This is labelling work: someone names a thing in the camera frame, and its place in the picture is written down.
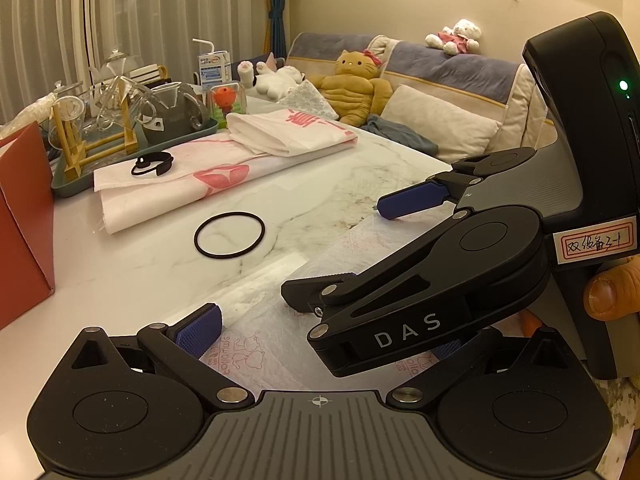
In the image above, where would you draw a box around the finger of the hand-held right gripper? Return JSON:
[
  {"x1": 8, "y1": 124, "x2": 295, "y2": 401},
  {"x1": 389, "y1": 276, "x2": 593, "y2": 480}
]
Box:
[
  {"x1": 376, "y1": 170, "x2": 476, "y2": 221},
  {"x1": 281, "y1": 222, "x2": 473, "y2": 378}
]

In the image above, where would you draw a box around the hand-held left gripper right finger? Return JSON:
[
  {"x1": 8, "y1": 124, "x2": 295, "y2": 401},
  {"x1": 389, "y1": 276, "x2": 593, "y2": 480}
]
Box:
[{"x1": 387, "y1": 326, "x2": 572, "y2": 407}]

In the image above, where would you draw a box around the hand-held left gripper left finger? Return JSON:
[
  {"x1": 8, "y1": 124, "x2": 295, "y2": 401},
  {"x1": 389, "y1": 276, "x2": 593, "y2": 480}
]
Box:
[{"x1": 70, "y1": 301, "x2": 257, "y2": 407}]

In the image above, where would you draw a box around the white pink-printed shopping bag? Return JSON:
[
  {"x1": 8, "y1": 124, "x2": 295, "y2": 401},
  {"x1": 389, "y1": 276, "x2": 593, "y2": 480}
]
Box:
[{"x1": 197, "y1": 207, "x2": 501, "y2": 393}]

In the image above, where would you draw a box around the black rubber band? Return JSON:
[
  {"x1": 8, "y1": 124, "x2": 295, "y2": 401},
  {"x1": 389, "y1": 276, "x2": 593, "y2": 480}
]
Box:
[{"x1": 194, "y1": 214, "x2": 266, "y2": 261}]

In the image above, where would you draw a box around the large white pink folded bag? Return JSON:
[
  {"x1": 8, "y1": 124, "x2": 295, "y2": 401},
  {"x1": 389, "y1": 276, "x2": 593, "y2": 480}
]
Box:
[{"x1": 93, "y1": 135, "x2": 281, "y2": 235}]

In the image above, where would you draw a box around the small folded bag red print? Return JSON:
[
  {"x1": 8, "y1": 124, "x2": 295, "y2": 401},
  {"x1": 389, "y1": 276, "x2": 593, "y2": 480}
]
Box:
[{"x1": 226, "y1": 107, "x2": 358, "y2": 158}]

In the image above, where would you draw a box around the clear plastic bag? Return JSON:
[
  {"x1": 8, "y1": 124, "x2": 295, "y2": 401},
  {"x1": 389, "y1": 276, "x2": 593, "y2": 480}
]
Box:
[{"x1": 0, "y1": 100, "x2": 53, "y2": 138}]

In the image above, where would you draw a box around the person's right hand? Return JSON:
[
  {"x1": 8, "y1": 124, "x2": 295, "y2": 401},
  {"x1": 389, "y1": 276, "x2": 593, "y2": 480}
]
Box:
[{"x1": 582, "y1": 262, "x2": 640, "y2": 321}]

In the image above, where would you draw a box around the grey blue garment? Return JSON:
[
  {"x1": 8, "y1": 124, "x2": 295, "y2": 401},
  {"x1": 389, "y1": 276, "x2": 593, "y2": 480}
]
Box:
[{"x1": 362, "y1": 114, "x2": 441, "y2": 156}]

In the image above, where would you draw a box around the cream pillow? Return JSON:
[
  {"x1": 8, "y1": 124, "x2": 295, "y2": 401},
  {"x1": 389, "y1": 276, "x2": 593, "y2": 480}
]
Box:
[{"x1": 380, "y1": 84, "x2": 503, "y2": 153}]

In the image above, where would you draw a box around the yellow plush cat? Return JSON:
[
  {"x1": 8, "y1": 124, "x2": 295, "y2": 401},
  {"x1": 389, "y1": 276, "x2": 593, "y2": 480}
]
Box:
[{"x1": 306, "y1": 49, "x2": 396, "y2": 128}]

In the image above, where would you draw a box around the grey blue sofa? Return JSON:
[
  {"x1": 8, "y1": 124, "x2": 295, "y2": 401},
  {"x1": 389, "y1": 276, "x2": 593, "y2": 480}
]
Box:
[{"x1": 250, "y1": 31, "x2": 561, "y2": 161}]

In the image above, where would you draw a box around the white plush toy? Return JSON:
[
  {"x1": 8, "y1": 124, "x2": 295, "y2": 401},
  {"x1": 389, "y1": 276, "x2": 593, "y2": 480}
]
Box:
[{"x1": 280, "y1": 82, "x2": 341, "y2": 122}]

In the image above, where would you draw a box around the white teddy bear pink dress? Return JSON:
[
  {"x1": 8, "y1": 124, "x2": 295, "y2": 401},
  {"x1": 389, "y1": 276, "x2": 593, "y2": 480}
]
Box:
[{"x1": 425, "y1": 18, "x2": 482, "y2": 56}]

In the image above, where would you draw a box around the white plush cat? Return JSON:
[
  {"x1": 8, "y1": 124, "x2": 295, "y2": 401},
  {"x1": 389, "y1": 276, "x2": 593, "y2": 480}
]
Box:
[{"x1": 237, "y1": 55, "x2": 303, "y2": 101}]

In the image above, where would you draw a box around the green tray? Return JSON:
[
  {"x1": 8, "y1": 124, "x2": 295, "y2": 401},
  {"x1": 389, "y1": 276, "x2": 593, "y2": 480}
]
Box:
[{"x1": 50, "y1": 117, "x2": 221, "y2": 198}]

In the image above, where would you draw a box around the red cardboard box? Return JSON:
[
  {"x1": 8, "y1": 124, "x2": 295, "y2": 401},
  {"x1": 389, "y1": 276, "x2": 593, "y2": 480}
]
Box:
[{"x1": 0, "y1": 121, "x2": 56, "y2": 331}]

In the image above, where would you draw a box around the orange toy in clear box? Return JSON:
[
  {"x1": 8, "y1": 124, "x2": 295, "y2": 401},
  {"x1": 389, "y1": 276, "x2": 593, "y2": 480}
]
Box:
[{"x1": 206, "y1": 81, "x2": 249, "y2": 122}]

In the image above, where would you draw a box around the glass coffee server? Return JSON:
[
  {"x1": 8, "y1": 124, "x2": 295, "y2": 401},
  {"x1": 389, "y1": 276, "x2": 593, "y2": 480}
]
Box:
[{"x1": 140, "y1": 81, "x2": 208, "y2": 143}]

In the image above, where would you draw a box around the milk carton with straw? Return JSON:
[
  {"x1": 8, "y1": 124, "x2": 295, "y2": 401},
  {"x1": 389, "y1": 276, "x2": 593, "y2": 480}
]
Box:
[{"x1": 192, "y1": 38, "x2": 233, "y2": 86}]

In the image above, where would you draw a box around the blue curtain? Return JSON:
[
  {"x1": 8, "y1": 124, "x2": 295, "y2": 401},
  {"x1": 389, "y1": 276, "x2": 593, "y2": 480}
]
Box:
[{"x1": 260, "y1": 0, "x2": 293, "y2": 61}]

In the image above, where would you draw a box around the glass cup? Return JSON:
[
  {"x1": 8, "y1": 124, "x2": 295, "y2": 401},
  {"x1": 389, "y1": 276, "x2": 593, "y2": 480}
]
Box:
[
  {"x1": 50, "y1": 96, "x2": 88, "y2": 136},
  {"x1": 92, "y1": 75, "x2": 151, "y2": 131}
]

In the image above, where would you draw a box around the striped mug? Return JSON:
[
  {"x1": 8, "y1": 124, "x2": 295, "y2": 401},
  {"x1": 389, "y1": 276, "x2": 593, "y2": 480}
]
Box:
[{"x1": 131, "y1": 63, "x2": 168, "y2": 86}]

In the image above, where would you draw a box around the glass lidded jar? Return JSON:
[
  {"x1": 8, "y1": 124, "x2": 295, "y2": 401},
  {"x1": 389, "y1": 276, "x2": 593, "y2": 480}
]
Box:
[{"x1": 50, "y1": 80, "x2": 83, "y2": 101}]

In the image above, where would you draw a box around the glass teapot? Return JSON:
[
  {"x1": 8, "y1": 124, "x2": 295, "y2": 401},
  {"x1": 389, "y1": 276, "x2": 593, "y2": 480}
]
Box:
[{"x1": 97, "y1": 47, "x2": 136, "y2": 81}]

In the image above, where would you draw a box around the white sheer curtain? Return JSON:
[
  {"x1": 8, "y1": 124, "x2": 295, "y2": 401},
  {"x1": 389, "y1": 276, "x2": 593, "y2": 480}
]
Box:
[{"x1": 0, "y1": 0, "x2": 273, "y2": 116}]

